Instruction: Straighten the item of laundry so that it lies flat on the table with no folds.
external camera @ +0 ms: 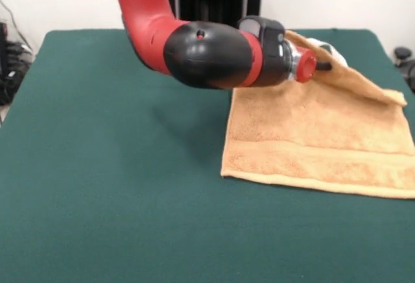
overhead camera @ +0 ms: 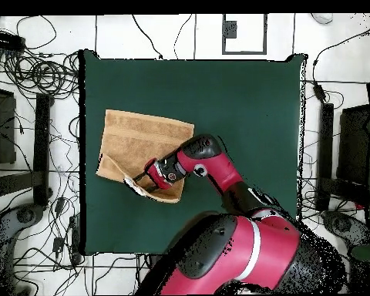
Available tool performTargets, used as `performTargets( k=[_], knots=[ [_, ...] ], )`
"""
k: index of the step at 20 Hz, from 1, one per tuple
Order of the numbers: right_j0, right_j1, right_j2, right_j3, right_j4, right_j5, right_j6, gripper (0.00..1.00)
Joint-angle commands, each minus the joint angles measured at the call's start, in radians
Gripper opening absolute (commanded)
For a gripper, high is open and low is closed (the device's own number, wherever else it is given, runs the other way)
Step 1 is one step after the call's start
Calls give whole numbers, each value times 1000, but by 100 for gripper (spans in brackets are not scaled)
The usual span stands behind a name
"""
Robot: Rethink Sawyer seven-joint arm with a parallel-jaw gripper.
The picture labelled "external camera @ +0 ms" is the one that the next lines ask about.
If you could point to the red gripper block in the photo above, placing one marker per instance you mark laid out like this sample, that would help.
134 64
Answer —
306 67

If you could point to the tan terry towel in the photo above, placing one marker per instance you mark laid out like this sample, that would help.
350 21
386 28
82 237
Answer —
308 133

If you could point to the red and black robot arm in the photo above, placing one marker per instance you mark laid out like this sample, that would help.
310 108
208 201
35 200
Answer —
201 56

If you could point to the dark green table cloth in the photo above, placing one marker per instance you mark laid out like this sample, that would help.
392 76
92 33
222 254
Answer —
113 182

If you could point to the black box with red light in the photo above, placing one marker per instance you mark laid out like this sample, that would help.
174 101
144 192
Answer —
3 33

